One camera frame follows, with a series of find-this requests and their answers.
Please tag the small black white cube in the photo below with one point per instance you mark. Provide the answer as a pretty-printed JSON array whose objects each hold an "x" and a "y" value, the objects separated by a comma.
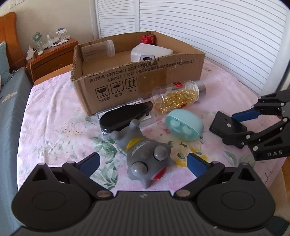
[{"x": 146, "y": 57}]

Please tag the small green desk fan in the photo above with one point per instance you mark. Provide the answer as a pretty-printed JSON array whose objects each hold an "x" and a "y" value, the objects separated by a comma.
[{"x": 37, "y": 37}]

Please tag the clear jar of yellow capsules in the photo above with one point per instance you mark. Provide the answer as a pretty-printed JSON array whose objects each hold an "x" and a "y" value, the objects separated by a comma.
[{"x": 177, "y": 95}]

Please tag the empty clear plastic jar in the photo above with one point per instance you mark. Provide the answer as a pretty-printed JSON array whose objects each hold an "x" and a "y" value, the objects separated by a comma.
[{"x": 105, "y": 49}]

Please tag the clear flat plastic box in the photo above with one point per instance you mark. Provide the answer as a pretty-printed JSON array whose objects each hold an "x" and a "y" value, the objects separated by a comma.
[{"x": 148, "y": 120}]

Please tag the floral pink table cloth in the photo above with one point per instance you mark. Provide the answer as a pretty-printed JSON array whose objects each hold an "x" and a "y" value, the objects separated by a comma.
[{"x": 56, "y": 130}]

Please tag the grey squeeze toy dog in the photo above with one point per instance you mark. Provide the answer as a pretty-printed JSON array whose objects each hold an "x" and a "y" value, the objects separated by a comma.
[{"x": 147, "y": 159}]

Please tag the mint green oval case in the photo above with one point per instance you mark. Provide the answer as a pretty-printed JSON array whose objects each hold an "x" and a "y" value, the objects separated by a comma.
[{"x": 184, "y": 125}]

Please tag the brown cardboard box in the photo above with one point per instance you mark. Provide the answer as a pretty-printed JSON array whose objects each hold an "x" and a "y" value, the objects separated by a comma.
[{"x": 102, "y": 83}]

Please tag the wooden bed headboard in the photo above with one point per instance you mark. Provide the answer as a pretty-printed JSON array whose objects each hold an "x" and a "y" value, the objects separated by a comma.
[{"x": 8, "y": 34}]

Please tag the clear spray bottle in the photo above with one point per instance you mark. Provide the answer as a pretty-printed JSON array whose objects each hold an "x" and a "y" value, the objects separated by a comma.
[{"x": 49, "y": 41}]

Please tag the white wall socket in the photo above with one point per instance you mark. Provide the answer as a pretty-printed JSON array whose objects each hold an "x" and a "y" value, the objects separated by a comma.
[{"x": 13, "y": 3}]

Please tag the black rectangular device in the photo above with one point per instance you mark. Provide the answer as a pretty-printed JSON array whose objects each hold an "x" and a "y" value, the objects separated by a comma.
[{"x": 223, "y": 125}]

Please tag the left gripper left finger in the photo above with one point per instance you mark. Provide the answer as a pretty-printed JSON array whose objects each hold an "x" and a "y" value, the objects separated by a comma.
[{"x": 80, "y": 173}]

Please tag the wooden nightstand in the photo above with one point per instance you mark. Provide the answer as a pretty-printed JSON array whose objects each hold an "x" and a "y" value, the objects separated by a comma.
[{"x": 52, "y": 59}]

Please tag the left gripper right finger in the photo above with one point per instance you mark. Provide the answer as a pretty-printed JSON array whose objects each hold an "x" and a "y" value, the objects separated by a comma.
[{"x": 206, "y": 173}]

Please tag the black glossy oval case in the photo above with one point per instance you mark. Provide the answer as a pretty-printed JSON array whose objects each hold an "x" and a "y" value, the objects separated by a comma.
[{"x": 119, "y": 118}]

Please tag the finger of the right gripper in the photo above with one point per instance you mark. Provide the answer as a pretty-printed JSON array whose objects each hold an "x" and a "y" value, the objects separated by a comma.
[
  {"x": 246, "y": 115},
  {"x": 240, "y": 138}
]

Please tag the white phone stand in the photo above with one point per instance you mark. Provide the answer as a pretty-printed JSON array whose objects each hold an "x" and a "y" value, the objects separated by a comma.
[{"x": 62, "y": 35}]

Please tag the white louvered closet door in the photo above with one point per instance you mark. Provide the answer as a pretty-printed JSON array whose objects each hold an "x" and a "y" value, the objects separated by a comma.
[{"x": 249, "y": 39}]

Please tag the blue bed sheet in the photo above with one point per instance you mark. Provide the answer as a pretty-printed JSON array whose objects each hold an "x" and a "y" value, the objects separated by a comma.
[{"x": 14, "y": 97}]

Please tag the white power strip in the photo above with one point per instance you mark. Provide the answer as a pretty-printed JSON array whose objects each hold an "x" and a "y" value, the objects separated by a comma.
[{"x": 30, "y": 53}]

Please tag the white plastic container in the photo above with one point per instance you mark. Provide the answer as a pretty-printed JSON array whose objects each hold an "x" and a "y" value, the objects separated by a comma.
[{"x": 148, "y": 50}]

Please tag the blue pillow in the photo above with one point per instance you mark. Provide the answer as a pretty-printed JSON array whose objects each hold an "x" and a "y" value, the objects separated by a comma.
[{"x": 4, "y": 64}]

